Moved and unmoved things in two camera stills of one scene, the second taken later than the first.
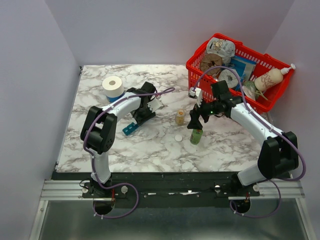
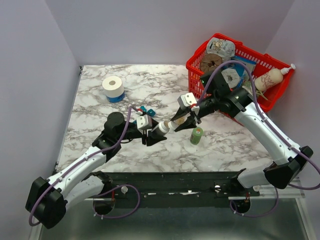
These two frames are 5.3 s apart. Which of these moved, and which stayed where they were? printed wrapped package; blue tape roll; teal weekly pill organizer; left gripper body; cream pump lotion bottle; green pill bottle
Moved: teal weekly pill organizer; left gripper body
Stayed: cream pump lotion bottle; blue tape roll; printed wrapped package; green pill bottle
